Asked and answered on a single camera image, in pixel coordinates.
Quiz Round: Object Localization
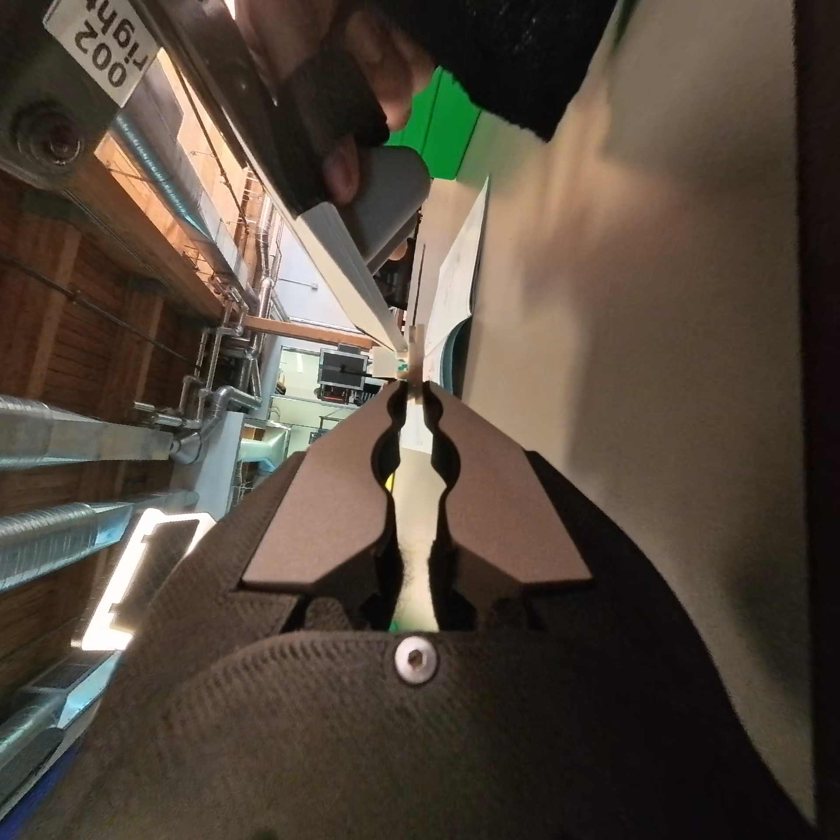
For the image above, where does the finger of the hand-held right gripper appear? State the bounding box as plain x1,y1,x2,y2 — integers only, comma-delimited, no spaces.
307,202,410,353
287,207,404,353

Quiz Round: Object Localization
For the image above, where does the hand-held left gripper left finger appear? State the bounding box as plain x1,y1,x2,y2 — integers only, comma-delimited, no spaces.
240,381,404,608

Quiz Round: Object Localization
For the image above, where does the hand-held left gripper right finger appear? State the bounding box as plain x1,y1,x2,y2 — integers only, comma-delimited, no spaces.
422,382,595,611

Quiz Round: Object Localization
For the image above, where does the white lego assembly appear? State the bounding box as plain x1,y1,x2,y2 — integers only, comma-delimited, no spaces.
371,323,429,403

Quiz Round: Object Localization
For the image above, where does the person's right hand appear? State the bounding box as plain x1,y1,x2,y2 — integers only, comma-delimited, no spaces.
236,0,437,206

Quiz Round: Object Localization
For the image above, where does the wooden ceiling beam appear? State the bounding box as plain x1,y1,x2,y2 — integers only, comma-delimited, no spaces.
241,314,368,343

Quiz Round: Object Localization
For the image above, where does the open instruction booklet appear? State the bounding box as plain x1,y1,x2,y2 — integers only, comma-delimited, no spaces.
420,176,493,396

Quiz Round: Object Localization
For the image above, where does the ceiling light panel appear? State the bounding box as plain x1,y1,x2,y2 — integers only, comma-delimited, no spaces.
80,507,219,652

